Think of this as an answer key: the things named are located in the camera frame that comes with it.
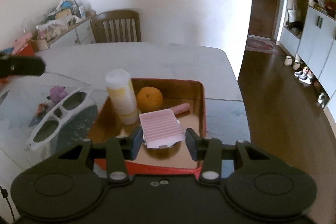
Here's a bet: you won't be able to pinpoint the patterned door mat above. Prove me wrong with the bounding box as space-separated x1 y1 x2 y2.
245 36 285 56

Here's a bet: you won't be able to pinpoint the white sideboard cabinet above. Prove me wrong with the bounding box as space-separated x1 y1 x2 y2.
48 11 96 49

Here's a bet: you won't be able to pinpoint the brown wooden chair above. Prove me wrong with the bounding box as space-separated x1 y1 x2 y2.
90 9 142 43

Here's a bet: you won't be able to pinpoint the pink ribbed case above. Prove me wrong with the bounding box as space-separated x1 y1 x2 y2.
139 109 186 142

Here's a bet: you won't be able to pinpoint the white frame sunglasses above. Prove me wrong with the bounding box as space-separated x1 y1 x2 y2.
26 88 95 151

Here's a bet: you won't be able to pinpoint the clutter pile on sideboard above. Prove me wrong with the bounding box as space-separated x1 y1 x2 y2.
22 0 89 42

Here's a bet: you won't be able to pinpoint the pair of sneakers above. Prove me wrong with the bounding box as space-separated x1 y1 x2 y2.
294 66 314 85

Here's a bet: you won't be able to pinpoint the yellow white cylindrical bottle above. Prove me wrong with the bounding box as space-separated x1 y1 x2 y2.
105 69 139 124

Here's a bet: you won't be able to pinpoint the white hallway cabinet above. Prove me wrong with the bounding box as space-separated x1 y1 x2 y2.
279 0 336 98

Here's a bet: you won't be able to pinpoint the red cardboard box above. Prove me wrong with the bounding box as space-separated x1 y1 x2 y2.
1 43 35 84

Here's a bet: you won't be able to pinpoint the orange fruit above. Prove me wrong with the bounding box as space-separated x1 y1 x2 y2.
136 86 163 113

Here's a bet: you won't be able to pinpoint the purple spiky plush toy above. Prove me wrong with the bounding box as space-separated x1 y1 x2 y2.
50 86 68 104

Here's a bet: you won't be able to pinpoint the pink cylindrical tube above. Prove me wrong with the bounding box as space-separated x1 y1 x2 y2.
169 103 191 115

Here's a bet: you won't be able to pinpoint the pink folded cloth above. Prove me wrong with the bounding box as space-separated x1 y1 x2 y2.
13 32 33 55

